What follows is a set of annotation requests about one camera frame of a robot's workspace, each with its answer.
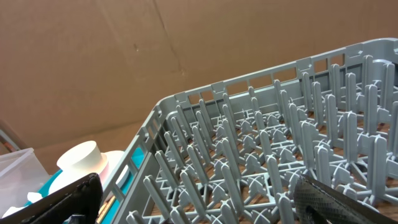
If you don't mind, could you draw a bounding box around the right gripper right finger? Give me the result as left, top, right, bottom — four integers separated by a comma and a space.
294, 175, 397, 224

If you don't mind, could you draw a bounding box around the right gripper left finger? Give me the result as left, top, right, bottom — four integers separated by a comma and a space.
1, 173, 103, 224

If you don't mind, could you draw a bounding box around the white cup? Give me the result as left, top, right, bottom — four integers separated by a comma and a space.
57, 141, 108, 175

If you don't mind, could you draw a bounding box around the grey dishwasher rack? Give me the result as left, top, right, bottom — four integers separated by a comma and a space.
104, 38, 397, 223

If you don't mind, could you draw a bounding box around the large pink plate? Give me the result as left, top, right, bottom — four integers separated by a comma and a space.
48, 151, 129, 195

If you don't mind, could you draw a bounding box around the clear plastic bin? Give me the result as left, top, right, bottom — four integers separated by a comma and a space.
0, 148, 50, 217

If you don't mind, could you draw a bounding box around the teal plastic tray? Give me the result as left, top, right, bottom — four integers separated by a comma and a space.
26, 149, 144, 223

